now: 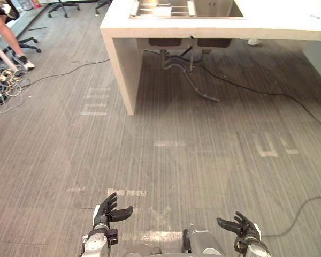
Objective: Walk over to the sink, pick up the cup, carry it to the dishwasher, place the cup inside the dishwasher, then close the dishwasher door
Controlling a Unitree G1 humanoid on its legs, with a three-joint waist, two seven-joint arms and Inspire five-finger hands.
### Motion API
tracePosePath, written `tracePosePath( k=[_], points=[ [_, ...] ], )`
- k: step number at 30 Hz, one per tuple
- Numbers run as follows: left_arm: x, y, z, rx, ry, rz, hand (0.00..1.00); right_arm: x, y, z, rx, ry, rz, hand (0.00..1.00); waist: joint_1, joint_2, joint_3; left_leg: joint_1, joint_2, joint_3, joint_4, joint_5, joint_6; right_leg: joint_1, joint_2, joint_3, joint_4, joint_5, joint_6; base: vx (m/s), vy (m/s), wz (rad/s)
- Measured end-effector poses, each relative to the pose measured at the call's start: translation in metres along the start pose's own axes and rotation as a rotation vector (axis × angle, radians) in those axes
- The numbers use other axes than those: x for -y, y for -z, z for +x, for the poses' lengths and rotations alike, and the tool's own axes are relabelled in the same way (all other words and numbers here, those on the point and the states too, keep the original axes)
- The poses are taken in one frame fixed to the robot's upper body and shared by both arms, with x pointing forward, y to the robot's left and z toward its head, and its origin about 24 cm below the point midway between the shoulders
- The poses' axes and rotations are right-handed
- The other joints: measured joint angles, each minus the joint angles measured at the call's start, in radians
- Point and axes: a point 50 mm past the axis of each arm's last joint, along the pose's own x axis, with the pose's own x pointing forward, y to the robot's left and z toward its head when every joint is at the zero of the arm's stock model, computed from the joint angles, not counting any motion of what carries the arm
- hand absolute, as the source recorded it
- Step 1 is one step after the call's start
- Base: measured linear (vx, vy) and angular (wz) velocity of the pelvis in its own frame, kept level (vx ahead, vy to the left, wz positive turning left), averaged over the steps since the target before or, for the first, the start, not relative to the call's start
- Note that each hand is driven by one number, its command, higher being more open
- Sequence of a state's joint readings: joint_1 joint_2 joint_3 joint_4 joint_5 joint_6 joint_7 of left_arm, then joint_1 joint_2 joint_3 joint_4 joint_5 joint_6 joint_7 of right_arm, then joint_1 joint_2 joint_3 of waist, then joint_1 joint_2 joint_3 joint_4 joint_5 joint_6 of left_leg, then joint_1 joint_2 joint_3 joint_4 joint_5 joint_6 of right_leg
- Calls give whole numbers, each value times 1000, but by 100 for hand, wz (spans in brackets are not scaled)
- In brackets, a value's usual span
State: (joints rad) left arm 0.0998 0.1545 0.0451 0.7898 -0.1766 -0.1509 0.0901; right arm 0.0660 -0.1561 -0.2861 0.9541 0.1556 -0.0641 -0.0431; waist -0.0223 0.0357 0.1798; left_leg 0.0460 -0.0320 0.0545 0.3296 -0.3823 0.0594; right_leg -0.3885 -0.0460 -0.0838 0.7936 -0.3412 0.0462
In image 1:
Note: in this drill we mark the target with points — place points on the white sink counter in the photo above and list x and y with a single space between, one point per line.
203 29

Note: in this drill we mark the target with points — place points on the white shoe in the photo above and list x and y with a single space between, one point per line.
252 41

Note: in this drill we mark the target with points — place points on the white table leg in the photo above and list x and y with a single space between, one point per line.
2 54

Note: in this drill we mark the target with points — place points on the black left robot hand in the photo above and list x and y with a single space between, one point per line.
113 212

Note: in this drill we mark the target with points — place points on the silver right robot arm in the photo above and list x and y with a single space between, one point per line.
252 247

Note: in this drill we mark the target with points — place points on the stainless steel sink basin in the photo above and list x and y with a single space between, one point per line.
219 8

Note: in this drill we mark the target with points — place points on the black office chair base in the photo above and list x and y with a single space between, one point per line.
29 44
62 8
101 5

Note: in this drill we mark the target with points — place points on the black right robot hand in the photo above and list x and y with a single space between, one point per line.
243 227

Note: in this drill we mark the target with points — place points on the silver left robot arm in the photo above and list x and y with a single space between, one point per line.
96 242

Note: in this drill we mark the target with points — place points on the silver robot leg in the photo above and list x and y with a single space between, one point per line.
200 239

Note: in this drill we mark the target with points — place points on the person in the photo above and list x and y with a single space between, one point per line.
8 34

